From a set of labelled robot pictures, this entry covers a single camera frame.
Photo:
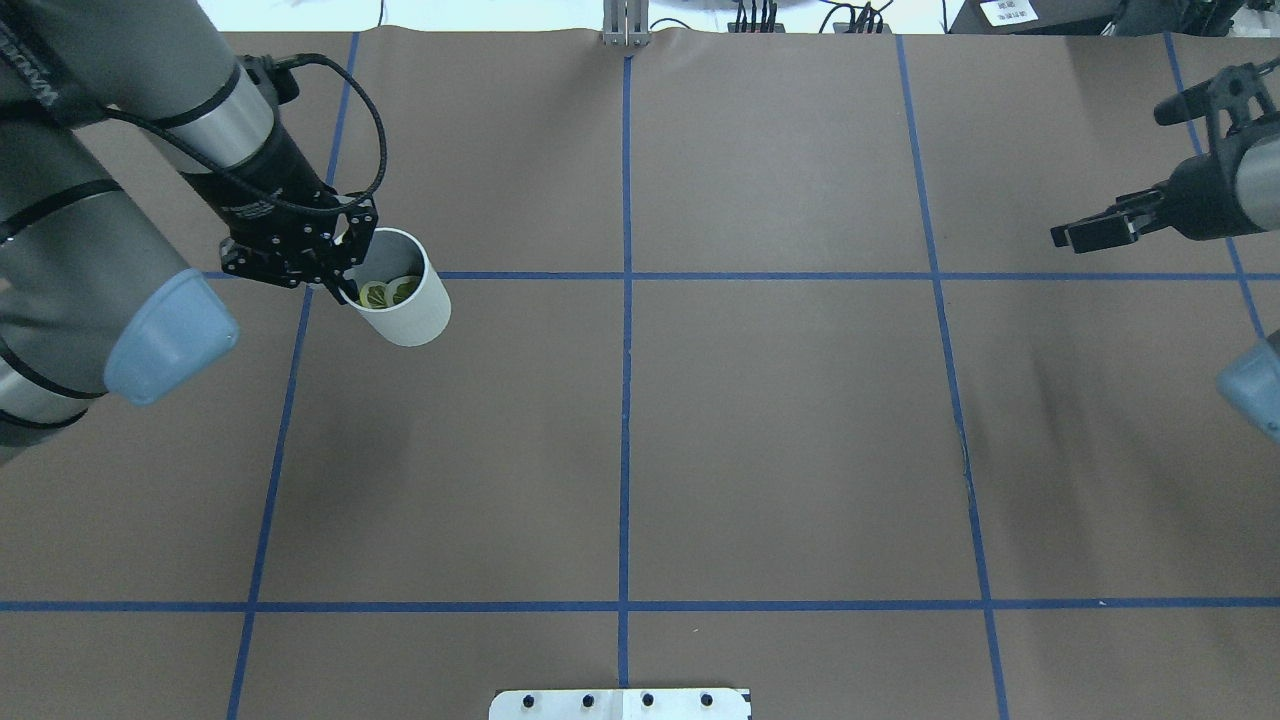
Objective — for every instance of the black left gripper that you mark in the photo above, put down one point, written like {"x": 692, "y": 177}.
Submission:
{"x": 262, "y": 183}

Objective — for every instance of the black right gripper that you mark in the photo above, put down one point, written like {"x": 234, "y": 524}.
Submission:
{"x": 1203, "y": 197}

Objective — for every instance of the lemon slices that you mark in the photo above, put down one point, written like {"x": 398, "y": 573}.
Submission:
{"x": 383, "y": 295}

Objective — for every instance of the white cup with handle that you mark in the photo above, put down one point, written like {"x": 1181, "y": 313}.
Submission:
{"x": 421, "y": 319}

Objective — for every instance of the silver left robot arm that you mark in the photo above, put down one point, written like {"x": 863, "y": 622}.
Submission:
{"x": 96, "y": 300}

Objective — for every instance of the orange terminal block lower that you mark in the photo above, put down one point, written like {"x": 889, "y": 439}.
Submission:
{"x": 863, "y": 18}

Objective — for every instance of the orange terminal block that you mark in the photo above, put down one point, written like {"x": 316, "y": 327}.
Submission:
{"x": 863, "y": 18}
{"x": 755, "y": 18}

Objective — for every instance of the orange terminal block upper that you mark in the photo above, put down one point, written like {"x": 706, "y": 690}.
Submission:
{"x": 755, "y": 18}

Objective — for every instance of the aluminium frame post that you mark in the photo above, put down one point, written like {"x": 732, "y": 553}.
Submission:
{"x": 625, "y": 23}

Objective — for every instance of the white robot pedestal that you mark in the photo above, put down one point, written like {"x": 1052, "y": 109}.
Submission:
{"x": 623, "y": 703}

